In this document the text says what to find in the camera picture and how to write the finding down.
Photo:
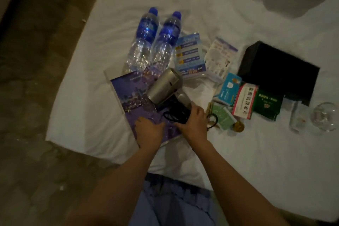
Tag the purple cityscape booklet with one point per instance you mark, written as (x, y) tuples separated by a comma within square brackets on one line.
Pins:
[(137, 98)]

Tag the red and white box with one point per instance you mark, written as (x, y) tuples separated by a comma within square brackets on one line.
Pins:
[(245, 101)]

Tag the white bed sheet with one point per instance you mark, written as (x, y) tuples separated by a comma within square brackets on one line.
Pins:
[(238, 154)]

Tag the person's left hand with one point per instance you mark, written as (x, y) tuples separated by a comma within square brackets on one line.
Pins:
[(148, 133)]

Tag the blue and white sachet pack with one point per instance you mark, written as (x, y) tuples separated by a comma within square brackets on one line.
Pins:
[(189, 55)]

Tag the teal small box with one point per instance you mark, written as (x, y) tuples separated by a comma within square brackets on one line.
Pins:
[(228, 89)]

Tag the person's left fingers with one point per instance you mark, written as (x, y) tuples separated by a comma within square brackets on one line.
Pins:
[(144, 120)]

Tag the white illustrated packet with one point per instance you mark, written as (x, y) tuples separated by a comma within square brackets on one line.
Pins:
[(219, 59)]

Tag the person's right thumb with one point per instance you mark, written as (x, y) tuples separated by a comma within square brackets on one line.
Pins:
[(194, 108)]

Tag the light green packet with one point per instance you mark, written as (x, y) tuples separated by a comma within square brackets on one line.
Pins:
[(223, 116)]

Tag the person's blue shorts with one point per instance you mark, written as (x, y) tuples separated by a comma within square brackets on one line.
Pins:
[(172, 204)]

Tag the clear plastic wrapped item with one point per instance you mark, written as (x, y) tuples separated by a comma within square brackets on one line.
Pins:
[(298, 116)]

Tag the blue-label water bottle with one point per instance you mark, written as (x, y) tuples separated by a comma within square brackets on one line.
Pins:
[(165, 43), (143, 40)]

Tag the black box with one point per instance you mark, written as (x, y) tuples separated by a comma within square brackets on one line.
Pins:
[(278, 72)]

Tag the person's left forearm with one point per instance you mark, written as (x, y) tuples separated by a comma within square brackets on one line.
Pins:
[(116, 188)]

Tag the gold round cap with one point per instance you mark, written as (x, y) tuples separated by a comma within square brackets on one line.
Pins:
[(238, 126)]

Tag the silver hair dryer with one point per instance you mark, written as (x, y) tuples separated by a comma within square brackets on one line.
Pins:
[(165, 85)]

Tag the dark green box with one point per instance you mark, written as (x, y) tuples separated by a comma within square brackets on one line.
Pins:
[(267, 104)]

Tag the clear drinking glass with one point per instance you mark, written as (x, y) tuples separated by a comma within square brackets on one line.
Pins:
[(325, 116)]

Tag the person's right forearm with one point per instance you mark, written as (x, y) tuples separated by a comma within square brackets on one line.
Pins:
[(235, 188)]

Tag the person's right hand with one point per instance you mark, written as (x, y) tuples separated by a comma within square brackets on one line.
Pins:
[(194, 126)]

